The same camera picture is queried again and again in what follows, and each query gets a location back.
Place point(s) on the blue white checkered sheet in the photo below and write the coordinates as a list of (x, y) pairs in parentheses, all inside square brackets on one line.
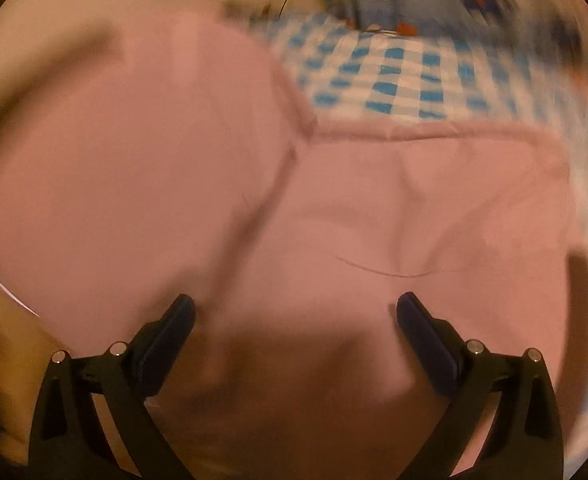
[(399, 80)]

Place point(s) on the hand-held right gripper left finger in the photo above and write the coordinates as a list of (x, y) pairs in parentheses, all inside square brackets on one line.
[(171, 332)]

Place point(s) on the pink garment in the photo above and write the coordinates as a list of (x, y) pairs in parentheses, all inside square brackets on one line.
[(294, 200)]

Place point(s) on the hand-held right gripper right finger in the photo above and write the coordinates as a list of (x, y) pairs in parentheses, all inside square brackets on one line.
[(424, 335)]

